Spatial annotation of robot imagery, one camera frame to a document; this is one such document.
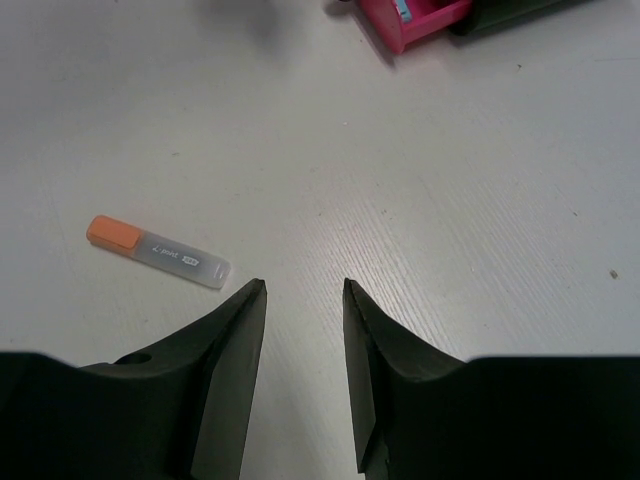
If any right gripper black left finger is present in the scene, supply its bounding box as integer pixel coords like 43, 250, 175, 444
1, 279, 267, 479

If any pink bottom drawer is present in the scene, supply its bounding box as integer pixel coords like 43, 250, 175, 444
355, 0, 472, 54

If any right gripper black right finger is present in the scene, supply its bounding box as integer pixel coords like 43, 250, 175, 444
343, 279, 639, 479

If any orange clear-capped marker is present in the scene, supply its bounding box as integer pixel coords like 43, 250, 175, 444
86, 215, 231, 290

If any blue clear-capped marker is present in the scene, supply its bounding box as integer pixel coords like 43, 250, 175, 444
394, 0, 413, 24

